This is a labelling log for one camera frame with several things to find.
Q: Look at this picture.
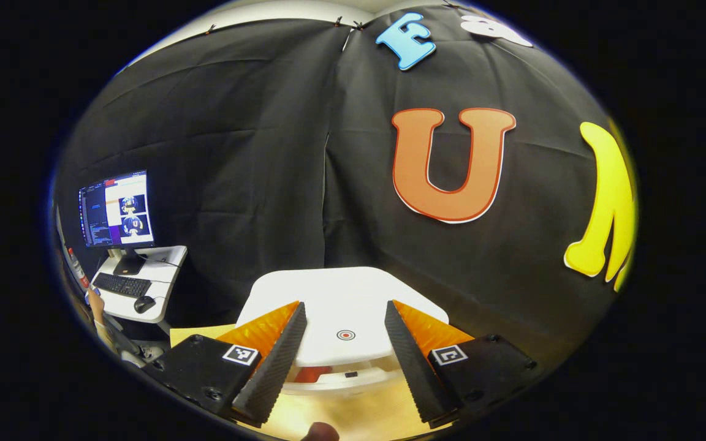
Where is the white computer desk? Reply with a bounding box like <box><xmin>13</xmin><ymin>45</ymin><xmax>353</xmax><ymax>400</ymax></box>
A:
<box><xmin>89</xmin><ymin>245</ymin><xmax>188</xmax><ymax>324</ymax></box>

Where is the computer monitor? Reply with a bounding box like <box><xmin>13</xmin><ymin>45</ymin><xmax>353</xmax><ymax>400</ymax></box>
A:
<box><xmin>78</xmin><ymin>170</ymin><xmax>158</xmax><ymax>276</ymax></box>

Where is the red pop can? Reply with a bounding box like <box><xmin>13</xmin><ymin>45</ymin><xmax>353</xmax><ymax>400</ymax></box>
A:
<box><xmin>295</xmin><ymin>366</ymin><xmax>333</xmax><ymax>384</ymax></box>

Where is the black keyboard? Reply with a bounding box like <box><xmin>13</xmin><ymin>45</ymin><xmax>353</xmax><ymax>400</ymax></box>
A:
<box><xmin>93</xmin><ymin>273</ymin><xmax>153</xmax><ymax>299</ymax></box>

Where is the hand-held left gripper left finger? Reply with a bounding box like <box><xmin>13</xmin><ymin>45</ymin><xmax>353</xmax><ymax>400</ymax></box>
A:
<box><xmin>142</xmin><ymin>300</ymin><xmax>308</xmax><ymax>429</ymax></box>

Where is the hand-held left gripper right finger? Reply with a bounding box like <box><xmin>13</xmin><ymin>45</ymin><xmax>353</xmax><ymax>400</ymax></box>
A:
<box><xmin>384</xmin><ymin>299</ymin><xmax>540</xmax><ymax>429</ymax></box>

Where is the white desktop garbage bin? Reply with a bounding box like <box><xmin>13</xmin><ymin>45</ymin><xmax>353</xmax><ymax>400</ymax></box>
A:
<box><xmin>235</xmin><ymin>266</ymin><xmax>450</xmax><ymax>398</ymax></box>

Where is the black backdrop cloth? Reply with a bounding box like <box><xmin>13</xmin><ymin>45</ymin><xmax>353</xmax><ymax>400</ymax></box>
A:
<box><xmin>53</xmin><ymin>6</ymin><xmax>639</xmax><ymax>344</ymax></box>

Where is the wooden desktop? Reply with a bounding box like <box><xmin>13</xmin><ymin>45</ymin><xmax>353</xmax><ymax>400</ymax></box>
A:
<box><xmin>169</xmin><ymin>323</ymin><xmax>458</xmax><ymax>441</ymax></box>

